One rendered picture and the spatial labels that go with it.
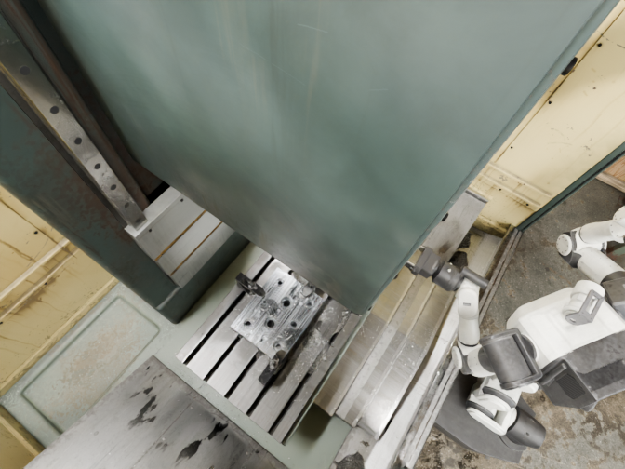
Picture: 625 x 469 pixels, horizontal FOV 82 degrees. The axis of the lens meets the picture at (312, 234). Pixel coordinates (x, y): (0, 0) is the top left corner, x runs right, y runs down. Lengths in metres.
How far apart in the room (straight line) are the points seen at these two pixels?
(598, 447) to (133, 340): 2.69
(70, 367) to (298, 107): 1.78
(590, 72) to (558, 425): 2.05
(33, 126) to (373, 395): 1.43
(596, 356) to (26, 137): 1.42
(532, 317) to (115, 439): 1.51
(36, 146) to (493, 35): 0.78
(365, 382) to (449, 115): 1.45
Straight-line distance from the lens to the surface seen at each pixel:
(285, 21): 0.33
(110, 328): 1.98
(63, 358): 2.03
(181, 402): 1.74
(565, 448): 2.88
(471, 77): 0.27
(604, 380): 1.26
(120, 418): 1.73
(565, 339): 1.27
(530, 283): 3.04
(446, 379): 1.68
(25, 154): 0.86
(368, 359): 1.65
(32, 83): 0.76
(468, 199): 2.01
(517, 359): 1.20
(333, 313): 1.50
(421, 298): 1.79
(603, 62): 1.54
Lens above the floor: 2.34
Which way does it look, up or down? 63 degrees down
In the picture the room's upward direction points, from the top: 9 degrees clockwise
